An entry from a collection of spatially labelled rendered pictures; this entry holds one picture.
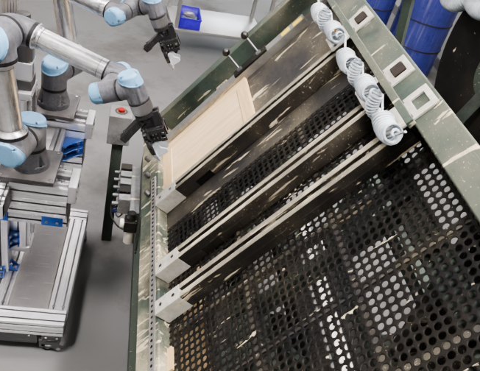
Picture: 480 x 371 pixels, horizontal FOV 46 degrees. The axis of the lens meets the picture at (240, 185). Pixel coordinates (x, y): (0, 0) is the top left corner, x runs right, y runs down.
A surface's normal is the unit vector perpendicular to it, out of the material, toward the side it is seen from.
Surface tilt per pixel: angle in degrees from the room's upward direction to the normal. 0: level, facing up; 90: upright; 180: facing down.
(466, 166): 56
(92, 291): 0
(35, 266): 0
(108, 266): 0
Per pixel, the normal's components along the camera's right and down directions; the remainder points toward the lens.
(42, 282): 0.22, -0.77
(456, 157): -0.67, -0.53
